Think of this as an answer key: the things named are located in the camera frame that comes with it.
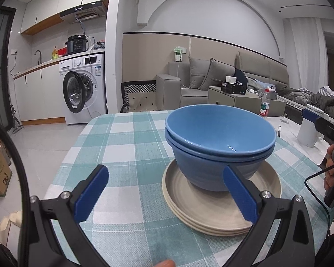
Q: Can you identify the small cream plate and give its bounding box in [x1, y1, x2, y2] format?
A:
[161, 159, 283, 223]

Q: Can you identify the blue bowl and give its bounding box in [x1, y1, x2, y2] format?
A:
[165, 104, 276, 156]
[165, 132, 274, 192]

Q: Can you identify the white kitchen cabinet counter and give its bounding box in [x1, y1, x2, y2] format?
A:
[13, 60, 67, 126]

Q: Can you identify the right hand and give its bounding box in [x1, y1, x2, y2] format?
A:
[324, 144, 334, 190]

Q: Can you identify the left hand finger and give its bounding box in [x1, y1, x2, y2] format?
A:
[154, 259, 176, 267]

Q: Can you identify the white electric kettle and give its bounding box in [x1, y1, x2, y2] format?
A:
[297, 115, 324, 148]

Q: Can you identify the plastic water bottle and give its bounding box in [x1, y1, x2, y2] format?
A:
[259, 89, 270, 118]

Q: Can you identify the grey side cabinet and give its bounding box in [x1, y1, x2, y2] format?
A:
[208, 86, 286, 117]

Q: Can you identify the teal plaid tablecloth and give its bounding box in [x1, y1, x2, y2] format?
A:
[43, 110, 334, 267]

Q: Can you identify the cream slipper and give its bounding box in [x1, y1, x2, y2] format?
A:
[0, 211, 22, 246]

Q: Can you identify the black box on cabinet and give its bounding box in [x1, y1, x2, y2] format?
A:
[221, 76, 247, 95]

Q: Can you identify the grey cushion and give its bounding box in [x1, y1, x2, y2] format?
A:
[199, 58, 236, 91]

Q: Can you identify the white washing machine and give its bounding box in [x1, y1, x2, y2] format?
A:
[59, 53, 108, 125]

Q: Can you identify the black patterned floor chair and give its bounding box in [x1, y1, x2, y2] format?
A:
[120, 80, 157, 113]

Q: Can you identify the grey sofa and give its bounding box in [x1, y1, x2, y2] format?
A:
[156, 52, 289, 110]

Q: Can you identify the yellow oil bottle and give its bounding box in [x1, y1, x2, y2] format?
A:
[52, 47, 59, 60]

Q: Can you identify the black rice cooker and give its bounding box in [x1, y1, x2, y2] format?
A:
[65, 35, 87, 55]

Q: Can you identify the range hood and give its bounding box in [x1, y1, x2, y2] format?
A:
[59, 0, 108, 24]

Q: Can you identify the white handled knife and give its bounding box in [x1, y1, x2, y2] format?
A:
[276, 125, 282, 138]

